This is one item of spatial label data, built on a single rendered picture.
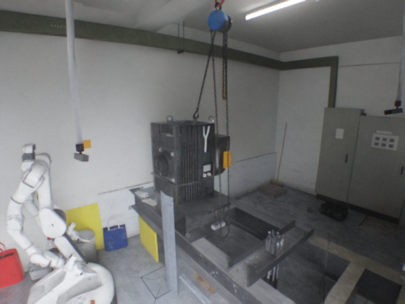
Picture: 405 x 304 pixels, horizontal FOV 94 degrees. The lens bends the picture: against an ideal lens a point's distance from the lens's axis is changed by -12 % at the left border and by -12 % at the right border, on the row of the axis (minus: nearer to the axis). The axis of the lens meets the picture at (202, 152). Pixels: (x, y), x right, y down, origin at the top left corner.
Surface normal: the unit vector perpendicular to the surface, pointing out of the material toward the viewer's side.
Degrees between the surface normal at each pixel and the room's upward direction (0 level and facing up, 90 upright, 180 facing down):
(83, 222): 87
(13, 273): 91
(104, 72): 90
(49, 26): 90
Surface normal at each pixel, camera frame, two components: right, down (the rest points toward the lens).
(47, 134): 0.62, 0.18
